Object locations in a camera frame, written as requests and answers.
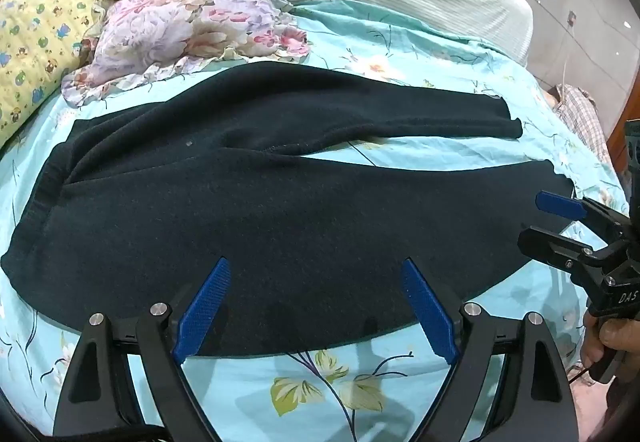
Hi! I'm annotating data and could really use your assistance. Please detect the black pants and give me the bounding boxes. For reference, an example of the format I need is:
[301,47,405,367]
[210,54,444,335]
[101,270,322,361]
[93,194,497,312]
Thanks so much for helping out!
[1,62,574,356]

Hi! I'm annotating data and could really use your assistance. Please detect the person's right hand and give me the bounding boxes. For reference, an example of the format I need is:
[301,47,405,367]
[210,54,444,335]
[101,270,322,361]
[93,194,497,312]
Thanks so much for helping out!
[580,312,640,368]

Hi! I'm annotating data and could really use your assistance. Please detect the plaid cloth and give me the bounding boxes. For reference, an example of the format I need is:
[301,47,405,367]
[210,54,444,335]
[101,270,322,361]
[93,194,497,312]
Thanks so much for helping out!
[550,84,612,166]

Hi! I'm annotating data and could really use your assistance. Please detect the turquoise floral bed sheet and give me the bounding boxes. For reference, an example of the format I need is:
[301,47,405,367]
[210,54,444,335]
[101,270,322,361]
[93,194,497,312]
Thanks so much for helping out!
[1,0,628,441]

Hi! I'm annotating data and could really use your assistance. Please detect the yellow patterned pillow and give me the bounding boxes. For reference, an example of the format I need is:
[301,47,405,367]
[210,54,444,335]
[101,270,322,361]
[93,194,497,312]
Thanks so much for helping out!
[0,0,102,143]

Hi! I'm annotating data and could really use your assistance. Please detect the pink floral pillow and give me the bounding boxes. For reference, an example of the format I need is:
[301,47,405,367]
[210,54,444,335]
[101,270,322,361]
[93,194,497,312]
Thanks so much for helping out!
[61,0,309,107]

